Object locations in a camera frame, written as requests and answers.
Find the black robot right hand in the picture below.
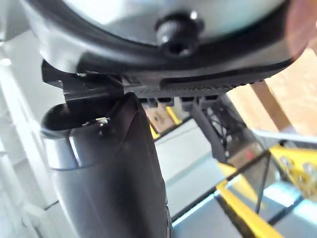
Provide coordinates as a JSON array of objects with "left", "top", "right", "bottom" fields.
[{"left": 19, "top": 0, "right": 317, "bottom": 238}]

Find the white plastic bin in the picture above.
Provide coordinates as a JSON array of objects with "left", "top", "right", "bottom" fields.
[{"left": 0, "top": 0, "right": 65, "bottom": 238}]

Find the brown box red label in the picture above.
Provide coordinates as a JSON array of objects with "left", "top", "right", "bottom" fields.
[{"left": 229, "top": 140, "right": 272, "bottom": 172}]

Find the round silver metal disc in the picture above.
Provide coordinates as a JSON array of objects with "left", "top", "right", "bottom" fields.
[
  {"left": 301, "top": 162, "right": 317, "bottom": 184},
  {"left": 279, "top": 156, "right": 296, "bottom": 175}
]

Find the brown cardboard carton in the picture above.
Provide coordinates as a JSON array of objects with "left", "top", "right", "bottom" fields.
[{"left": 226, "top": 48, "right": 317, "bottom": 137}]

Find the black shelf frame strut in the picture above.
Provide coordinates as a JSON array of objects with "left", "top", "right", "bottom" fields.
[{"left": 208, "top": 98, "right": 273, "bottom": 215}]

